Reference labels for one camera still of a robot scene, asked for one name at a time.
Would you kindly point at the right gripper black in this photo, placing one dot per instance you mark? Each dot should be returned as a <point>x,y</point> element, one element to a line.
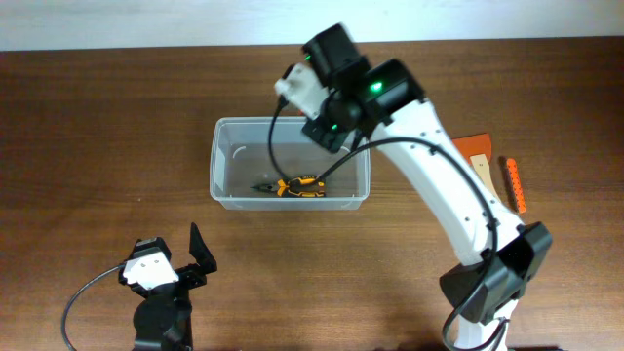
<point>331,136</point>

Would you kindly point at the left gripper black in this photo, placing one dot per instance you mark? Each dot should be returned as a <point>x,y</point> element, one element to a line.
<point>197,250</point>

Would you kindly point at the orange black long-nose pliers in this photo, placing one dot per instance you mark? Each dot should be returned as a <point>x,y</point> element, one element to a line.
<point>307,186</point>

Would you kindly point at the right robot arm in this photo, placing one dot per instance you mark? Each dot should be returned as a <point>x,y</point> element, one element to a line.
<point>498,254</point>

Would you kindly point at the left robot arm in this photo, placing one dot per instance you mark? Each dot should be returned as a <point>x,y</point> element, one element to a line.
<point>162,320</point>

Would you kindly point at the orange bit holder strip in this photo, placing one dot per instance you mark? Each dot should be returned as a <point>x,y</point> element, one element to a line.
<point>516,186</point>

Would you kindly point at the orange scraper wooden handle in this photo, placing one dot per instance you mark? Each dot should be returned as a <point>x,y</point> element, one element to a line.
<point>477,150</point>

